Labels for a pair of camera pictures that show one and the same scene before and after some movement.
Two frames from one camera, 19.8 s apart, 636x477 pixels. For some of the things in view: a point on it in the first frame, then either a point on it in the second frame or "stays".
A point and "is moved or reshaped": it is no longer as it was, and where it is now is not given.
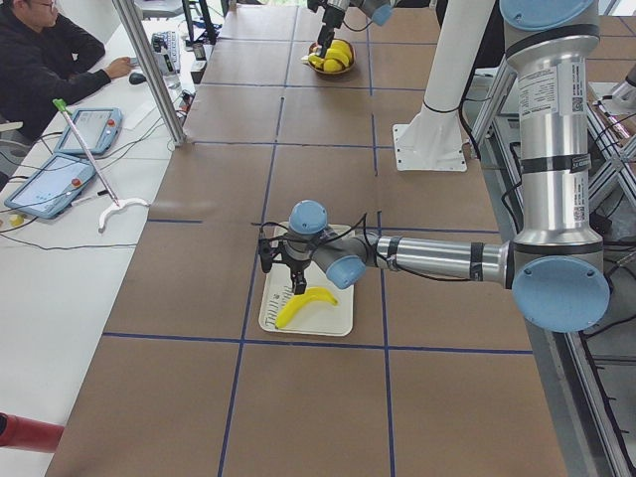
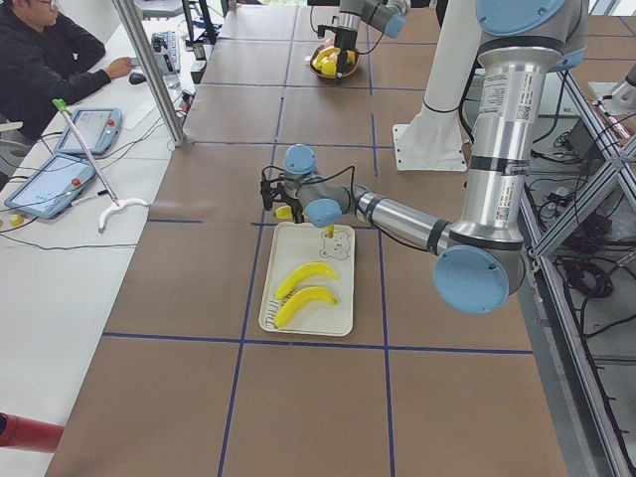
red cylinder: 31,434 stays
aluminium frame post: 131,20 stays
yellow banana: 332,66 is moved or reshaped
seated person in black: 45,60 stays
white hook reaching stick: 117,203 stays
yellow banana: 310,294 stays
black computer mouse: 137,79 stays
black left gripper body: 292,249 to 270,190
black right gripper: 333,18 to 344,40
